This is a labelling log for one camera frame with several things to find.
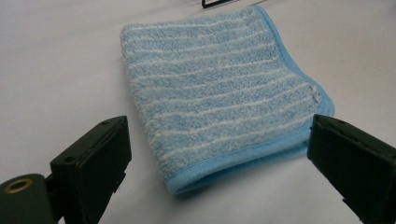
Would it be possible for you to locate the black wire rack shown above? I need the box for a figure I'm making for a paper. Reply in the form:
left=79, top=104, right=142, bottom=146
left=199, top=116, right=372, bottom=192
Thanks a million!
left=201, top=0, right=241, bottom=9

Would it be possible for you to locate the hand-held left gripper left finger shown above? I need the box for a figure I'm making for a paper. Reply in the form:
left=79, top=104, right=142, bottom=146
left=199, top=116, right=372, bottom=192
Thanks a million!
left=49, top=115, right=133, bottom=224

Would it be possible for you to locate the blue white striped towel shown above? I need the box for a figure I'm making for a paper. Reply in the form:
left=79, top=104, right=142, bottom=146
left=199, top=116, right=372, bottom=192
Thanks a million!
left=120, top=5, right=335, bottom=195

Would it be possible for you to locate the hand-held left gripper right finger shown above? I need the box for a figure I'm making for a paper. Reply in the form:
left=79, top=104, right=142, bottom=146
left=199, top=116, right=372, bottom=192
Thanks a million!
left=306, top=114, right=396, bottom=224

